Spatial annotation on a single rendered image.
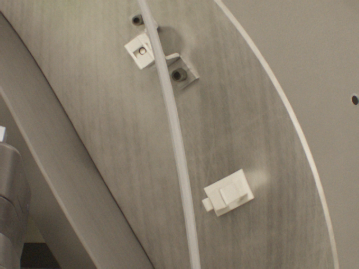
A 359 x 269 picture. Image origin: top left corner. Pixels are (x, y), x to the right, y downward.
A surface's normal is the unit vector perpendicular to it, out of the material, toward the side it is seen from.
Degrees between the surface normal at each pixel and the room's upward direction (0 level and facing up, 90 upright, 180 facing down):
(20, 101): 55
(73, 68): 90
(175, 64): 90
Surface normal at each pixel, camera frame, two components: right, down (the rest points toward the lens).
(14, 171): 0.79, 0.01
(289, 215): -0.47, 0.20
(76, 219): 0.75, -0.43
